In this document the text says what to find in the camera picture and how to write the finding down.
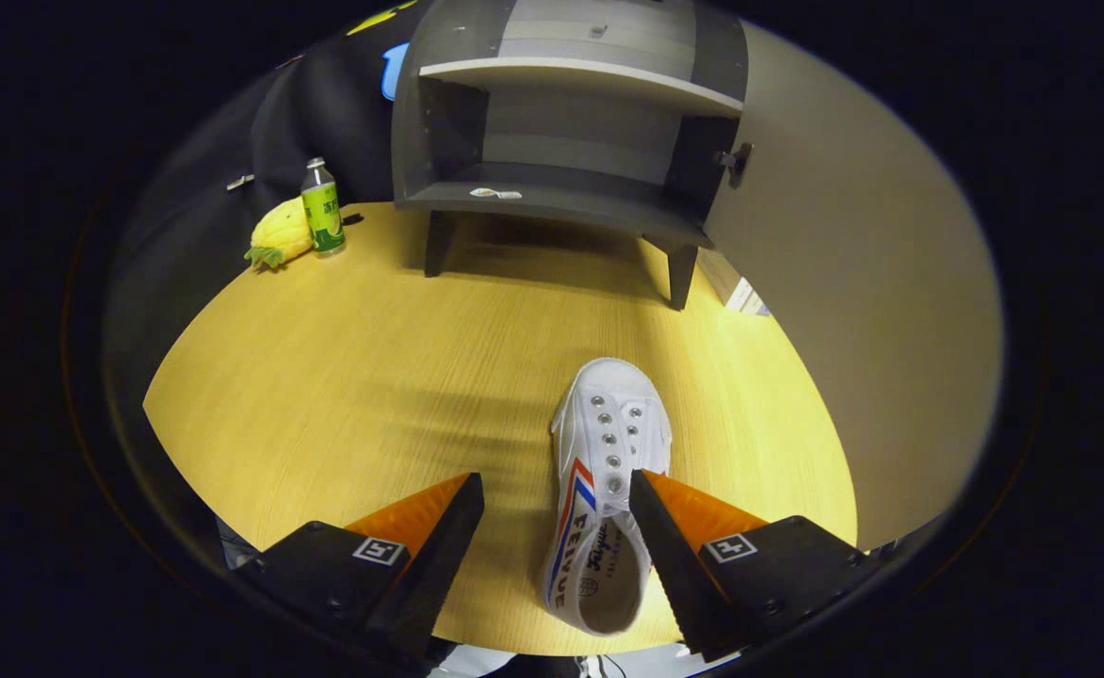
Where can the silver cloth clip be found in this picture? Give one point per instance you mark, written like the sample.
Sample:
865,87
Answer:
240,182

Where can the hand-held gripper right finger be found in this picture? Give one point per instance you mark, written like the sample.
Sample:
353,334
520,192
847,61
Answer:
670,565

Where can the grey shoe cabinet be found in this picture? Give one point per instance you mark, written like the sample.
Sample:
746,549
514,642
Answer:
552,202

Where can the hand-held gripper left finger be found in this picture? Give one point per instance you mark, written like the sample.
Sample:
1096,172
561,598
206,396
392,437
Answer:
439,565

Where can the black backdrop cloth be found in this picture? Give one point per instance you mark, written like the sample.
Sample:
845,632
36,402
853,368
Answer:
345,113

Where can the white canvas shoe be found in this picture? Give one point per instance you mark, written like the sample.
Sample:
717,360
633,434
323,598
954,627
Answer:
608,405

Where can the beige shoe cabinet door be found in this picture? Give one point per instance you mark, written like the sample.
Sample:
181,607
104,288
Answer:
872,282

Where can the green label plastic bottle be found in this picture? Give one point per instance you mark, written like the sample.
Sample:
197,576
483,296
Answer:
323,212

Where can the light grey cabinet shelf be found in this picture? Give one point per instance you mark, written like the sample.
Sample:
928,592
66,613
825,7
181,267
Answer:
561,77

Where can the yellow plush pineapple toy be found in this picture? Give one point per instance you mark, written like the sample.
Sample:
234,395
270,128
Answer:
284,235

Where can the metal door hinge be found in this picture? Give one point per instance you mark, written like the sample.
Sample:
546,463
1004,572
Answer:
738,162

